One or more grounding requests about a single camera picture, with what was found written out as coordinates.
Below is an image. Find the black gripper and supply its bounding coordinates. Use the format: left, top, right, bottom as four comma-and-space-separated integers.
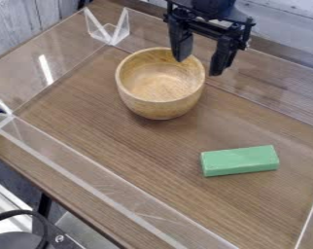
164, 0, 256, 76

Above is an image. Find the green rectangular block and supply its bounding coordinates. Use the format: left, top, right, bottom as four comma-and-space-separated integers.
201, 145, 281, 177

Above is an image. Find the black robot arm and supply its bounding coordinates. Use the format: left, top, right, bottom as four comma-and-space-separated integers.
164, 0, 256, 76

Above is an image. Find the brown wooden bowl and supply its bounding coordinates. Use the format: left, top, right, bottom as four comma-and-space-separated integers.
115, 47, 206, 120

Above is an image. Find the clear acrylic front barrier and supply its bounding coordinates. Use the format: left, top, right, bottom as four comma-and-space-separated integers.
0, 99, 238, 249

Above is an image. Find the black table leg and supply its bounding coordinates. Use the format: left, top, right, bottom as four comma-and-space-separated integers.
38, 194, 54, 218

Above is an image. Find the clear acrylic corner bracket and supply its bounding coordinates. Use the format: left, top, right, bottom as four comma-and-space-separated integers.
83, 8, 130, 46

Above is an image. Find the black cable loop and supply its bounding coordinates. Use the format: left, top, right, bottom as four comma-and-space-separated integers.
0, 209, 51, 249

